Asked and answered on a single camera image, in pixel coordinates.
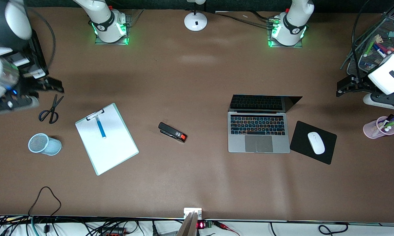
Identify translucent pink pen cup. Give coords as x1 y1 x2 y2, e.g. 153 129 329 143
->
363 116 394 140

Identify black stapler orange end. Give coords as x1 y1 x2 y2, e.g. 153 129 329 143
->
158 122 187 143

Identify black mouse pad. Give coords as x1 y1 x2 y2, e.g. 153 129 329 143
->
289 120 338 165

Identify silver laptop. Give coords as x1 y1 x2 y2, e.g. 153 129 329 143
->
227 94 303 154

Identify black blue handled scissors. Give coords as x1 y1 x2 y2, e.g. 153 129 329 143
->
38 94 65 125

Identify black power strip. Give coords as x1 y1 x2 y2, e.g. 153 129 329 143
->
98 227 129 236

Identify blue marker white cap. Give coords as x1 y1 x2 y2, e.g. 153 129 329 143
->
96 117 107 139

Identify grey mesh organizer tray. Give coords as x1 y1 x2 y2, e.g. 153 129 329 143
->
341 12 394 76

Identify red capped whiteboard marker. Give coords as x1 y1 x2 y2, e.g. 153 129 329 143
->
379 42 394 55

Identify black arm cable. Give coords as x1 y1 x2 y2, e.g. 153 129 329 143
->
28 8 57 68

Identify mint green clipboard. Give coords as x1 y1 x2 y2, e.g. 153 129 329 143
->
75 103 139 176

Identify light blue mesh pen cup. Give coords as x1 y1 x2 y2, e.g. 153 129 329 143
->
28 133 62 156

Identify white round stand base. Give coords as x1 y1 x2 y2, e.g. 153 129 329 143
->
184 0 208 32

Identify black purple marker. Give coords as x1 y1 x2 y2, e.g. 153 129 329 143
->
379 114 394 128

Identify thick black cable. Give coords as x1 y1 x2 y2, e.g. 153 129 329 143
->
351 0 372 81

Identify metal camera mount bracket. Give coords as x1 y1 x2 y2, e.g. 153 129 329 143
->
177 207 203 236

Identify black coiled cable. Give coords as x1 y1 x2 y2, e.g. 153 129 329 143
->
318 223 349 235

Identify white paper sheet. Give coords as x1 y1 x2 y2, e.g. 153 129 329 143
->
76 106 138 174

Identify white computer mouse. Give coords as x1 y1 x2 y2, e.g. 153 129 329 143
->
307 131 326 155

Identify thin black looped cable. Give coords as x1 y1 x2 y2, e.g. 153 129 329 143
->
28 186 62 217

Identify black cable bundle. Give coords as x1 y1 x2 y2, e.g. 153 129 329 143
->
213 11 277 27

